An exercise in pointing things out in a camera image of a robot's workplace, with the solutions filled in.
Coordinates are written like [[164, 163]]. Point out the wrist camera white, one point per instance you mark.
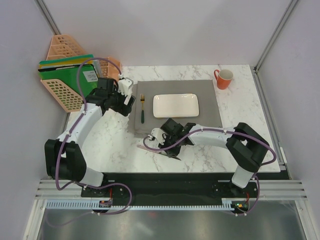
[[125, 86], [158, 135]]

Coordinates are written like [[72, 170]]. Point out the yellow folder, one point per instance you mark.
[[64, 61]]

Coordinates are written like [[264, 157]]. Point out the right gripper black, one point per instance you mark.
[[173, 153]]

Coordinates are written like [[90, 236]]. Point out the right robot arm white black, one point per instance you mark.
[[246, 146]]

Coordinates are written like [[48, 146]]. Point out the peach file organizer rack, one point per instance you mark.
[[65, 46]]

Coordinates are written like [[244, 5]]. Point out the aluminium rail profile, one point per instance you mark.
[[269, 190]]

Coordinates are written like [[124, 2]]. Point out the aluminium frame post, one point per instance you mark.
[[276, 34], [48, 16]]

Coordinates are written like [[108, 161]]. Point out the white rectangular plate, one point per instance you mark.
[[184, 105]]

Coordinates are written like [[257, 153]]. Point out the orange mug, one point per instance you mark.
[[223, 78]]

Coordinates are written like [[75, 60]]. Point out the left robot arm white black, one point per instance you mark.
[[63, 156]]

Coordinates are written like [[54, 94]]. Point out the green folder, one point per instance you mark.
[[88, 78]]

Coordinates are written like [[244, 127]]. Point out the white cable duct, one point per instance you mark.
[[95, 204]]

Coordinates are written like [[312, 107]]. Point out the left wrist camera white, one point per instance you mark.
[[125, 86]]

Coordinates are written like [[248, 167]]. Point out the right aluminium frame post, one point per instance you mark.
[[276, 34]]

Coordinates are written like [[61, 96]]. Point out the knife pink handle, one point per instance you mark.
[[163, 153]]

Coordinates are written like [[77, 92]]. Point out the gold fork green handle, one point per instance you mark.
[[142, 100]]

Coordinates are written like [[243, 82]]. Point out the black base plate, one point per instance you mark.
[[171, 188]]

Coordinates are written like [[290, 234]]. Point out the grey placemat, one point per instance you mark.
[[209, 115]]

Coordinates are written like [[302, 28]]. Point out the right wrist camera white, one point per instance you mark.
[[158, 135]]

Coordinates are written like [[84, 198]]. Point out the left aluminium frame post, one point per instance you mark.
[[48, 16]]

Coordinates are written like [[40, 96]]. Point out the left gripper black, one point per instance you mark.
[[122, 108]]

